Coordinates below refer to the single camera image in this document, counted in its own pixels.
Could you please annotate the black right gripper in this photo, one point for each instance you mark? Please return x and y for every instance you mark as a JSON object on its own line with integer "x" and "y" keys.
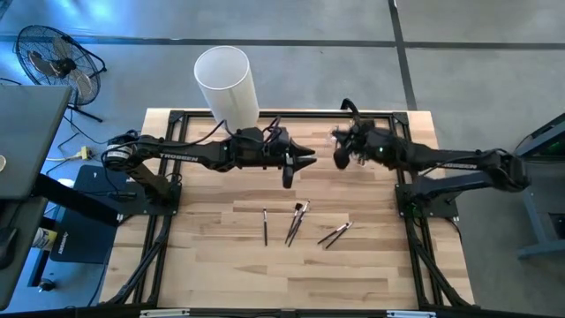
{"x": 375, "y": 148}

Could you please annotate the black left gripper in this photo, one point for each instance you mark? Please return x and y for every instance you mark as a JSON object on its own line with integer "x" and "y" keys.
{"x": 269, "y": 152}

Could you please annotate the black-tipped makeup brush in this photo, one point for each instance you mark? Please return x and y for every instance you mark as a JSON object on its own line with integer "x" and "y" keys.
{"x": 293, "y": 223}

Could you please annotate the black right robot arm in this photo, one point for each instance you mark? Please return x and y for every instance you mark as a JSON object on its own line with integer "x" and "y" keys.
{"x": 459, "y": 164}

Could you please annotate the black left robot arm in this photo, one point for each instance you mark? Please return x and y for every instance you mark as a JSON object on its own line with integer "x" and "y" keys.
{"x": 185, "y": 155}

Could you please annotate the black clamp hook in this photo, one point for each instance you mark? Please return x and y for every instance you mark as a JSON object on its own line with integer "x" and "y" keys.
{"x": 348, "y": 105}

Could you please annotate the white shade table lamp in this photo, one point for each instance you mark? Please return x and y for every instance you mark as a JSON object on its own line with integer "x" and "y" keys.
{"x": 227, "y": 84}

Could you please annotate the blue-grey metal stand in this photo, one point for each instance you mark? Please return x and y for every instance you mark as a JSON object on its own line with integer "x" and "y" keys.
{"x": 545, "y": 194}

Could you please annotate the yellow power plug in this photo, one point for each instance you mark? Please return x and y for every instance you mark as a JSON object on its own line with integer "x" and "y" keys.
{"x": 84, "y": 153}

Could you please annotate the black computer case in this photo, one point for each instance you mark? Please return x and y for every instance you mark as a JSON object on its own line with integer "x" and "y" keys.
{"x": 84, "y": 221}

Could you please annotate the black floor fan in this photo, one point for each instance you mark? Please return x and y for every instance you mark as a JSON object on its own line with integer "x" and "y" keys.
{"x": 57, "y": 64}

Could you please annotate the grey desk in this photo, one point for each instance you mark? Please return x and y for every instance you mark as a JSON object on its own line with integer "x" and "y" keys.
{"x": 26, "y": 141}

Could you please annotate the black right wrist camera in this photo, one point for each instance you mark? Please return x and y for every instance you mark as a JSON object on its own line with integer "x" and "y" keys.
{"x": 342, "y": 160}

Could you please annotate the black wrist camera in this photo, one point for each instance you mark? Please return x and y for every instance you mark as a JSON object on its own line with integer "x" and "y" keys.
{"x": 288, "y": 176}
{"x": 342, "y": 160}

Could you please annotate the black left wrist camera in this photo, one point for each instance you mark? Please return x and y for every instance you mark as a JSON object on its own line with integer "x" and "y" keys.
{"x": 288, "y": 176}

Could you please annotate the black aluminium table frame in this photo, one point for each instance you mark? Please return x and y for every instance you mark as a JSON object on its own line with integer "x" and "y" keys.
{"x": 410, "y": 247}

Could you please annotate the silver table bracket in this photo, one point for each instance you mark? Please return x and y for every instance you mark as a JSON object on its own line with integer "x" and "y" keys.
{"x": 164, "y": 312}
{"x": 411, "y": 314}

